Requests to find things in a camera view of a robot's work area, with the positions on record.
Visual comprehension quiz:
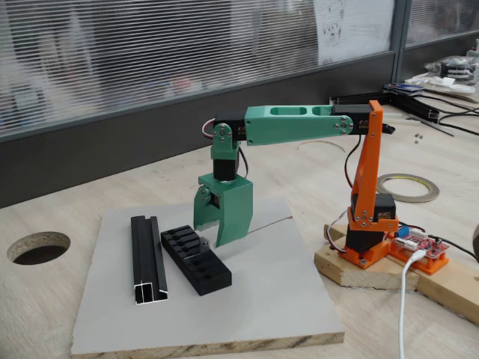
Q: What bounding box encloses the small grey metal bracket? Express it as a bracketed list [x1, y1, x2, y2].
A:
[183, 236, 211, 260]

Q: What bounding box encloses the black slotted holder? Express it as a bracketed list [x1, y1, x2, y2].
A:
[160, 224, 234, 298]

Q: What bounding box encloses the wooden base plank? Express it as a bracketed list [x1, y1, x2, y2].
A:
[314, 242, 421, 293]

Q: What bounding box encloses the grey laminated board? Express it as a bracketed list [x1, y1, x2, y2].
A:
[70, 197, 347, 357]

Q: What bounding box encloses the short black aluminium profile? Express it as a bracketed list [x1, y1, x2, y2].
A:
[129, 215, 170, 307]

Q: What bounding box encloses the small wooden block with screws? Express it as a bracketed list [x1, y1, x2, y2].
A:
[323, 223, 347, 248]

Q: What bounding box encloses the long black aluminium profile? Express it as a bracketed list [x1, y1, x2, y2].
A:
[329, 89, 440, 136]

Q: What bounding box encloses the red controller circuit board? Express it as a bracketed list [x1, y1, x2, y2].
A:
[391, 223, 449, 260]

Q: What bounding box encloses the blue and red card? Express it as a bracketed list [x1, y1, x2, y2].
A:
[384, 82, 426, 93]

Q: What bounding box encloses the printed paper sheet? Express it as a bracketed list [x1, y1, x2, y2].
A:
[314, 0, 396, 67]

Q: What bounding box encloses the long wooden plank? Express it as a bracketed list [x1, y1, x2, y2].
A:
[416, 257, 479, 327]

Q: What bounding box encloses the white packaging pile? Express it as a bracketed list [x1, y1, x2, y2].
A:
[403, 73, 478, 99]

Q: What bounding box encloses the clear plastic bag with parts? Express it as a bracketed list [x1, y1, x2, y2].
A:
[424, 55, 479, 82]

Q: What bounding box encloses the wrist servo wire bundle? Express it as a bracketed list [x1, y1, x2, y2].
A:
[201, 118, 250, 181]

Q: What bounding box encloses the base servo wire bundle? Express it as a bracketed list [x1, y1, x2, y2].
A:
[323, 209, 355, 256]

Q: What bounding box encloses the flat metallic tape ring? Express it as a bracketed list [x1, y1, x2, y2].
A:
[375, 172, 441, 204]

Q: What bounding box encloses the white USB cable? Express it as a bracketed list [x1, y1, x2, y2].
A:
[397, 249, 426, 359]

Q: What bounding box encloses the black power cable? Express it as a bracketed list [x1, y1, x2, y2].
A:
[426, 233, 479, 263]

